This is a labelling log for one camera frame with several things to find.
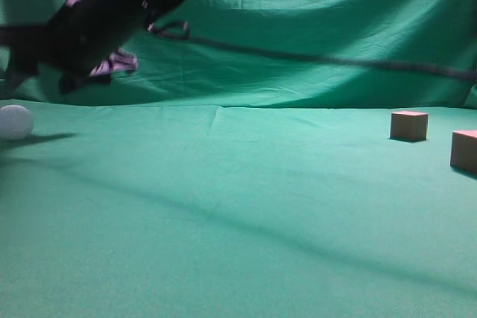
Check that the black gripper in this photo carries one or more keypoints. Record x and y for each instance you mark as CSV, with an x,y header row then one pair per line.
x,y
31,45

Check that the white dimpled golf ball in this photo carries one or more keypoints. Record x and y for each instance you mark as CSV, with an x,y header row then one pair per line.
x,y
17,122

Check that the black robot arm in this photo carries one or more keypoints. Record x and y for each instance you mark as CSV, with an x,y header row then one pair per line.
x,y
84,40

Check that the brown wooden cube block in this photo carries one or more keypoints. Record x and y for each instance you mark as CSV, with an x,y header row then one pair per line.
x,y
409,126

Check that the brown wooden cube at edge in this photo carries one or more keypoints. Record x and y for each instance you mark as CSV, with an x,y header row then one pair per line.
x,y
463,151

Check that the green cloth backdrop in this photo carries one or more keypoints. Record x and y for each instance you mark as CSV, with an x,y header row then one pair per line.
x,y
213,182

